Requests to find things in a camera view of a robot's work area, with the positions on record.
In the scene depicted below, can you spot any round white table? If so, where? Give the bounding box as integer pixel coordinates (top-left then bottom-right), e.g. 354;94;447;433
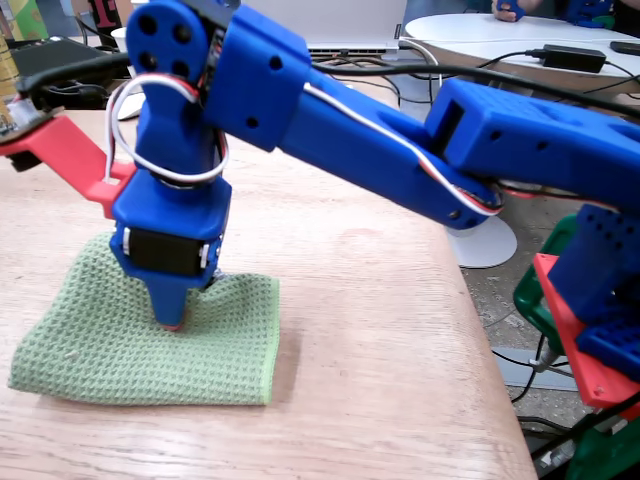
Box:
404;13;640;96

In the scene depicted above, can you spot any black power adapter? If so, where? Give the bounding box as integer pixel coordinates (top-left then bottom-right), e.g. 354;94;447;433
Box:
542;43;607;74

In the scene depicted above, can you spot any green table clamp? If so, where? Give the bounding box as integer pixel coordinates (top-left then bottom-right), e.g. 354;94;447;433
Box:
512;214;640;480

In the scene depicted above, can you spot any white computer mouse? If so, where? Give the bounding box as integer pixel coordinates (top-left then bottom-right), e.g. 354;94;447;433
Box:
117;92;144;121

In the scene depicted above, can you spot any pale flat floor plate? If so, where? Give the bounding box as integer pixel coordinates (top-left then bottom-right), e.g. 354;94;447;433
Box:
492;347;581;391

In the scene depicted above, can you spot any green yellow carton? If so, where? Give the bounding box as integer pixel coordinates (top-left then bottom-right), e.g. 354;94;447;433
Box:
0;0;49;42

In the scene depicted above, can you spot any blue printed robot part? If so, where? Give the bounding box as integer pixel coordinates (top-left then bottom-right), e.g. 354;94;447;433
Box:
564;0;616;29

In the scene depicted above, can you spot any silver laptop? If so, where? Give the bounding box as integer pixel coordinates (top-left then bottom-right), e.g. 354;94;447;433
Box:
279;0;407;55

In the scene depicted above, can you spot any black box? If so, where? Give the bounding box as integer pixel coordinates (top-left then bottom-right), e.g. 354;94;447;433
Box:
9;38;132;111

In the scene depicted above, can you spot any white pedestal base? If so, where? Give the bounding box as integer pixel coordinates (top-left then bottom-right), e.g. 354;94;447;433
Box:
444;214;518;270

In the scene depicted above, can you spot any white red servo wire loop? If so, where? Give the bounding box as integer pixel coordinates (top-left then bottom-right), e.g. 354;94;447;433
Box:
106;72;231;189

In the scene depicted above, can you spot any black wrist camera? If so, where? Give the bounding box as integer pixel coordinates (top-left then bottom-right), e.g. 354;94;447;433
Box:
0;94;46;174

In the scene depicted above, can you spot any bystander hand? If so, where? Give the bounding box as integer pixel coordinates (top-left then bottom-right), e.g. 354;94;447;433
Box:
492;0;526;24

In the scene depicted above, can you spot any green waffle cloth black trim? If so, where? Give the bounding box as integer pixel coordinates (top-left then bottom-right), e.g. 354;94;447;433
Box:
7;230;281;407

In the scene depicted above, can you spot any yellow drink can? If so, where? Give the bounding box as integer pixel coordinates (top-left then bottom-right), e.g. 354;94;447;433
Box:
0;34;26;109

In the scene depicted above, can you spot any black power cable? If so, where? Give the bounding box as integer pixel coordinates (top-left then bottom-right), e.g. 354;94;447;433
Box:
477;48;546;70

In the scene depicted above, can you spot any black object with red letter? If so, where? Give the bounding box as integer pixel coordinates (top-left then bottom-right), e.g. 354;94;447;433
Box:
89;0;121;49

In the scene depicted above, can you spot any red camera mount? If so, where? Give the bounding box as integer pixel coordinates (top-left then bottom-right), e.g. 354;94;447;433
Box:
0;114;137;220

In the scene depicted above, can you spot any red robot base plate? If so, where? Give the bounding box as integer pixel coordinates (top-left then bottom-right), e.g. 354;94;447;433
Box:
532;252;640;421

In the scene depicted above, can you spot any white red forearm servo wire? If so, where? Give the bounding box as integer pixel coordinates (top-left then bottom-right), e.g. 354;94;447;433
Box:
302;82;504;217

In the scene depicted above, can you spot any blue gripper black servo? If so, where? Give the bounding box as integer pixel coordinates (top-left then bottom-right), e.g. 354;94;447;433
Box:
108;169;234;333

